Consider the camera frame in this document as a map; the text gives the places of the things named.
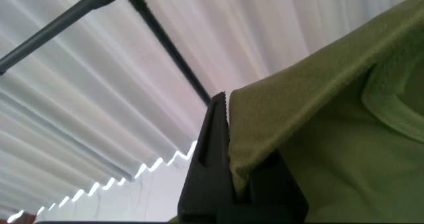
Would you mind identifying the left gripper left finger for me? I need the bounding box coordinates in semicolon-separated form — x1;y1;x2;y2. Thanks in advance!
178;91;238;224

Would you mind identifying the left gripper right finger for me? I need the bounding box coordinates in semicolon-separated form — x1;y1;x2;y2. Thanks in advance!
237;150;309;224

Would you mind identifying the green long-sleeved shirt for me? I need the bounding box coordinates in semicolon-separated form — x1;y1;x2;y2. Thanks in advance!
168;0;424;224

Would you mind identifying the black clothes rack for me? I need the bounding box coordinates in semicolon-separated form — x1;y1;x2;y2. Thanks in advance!
0;0;213;107

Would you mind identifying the white curtain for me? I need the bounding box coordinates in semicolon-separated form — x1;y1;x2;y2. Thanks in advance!
0;0;424;220

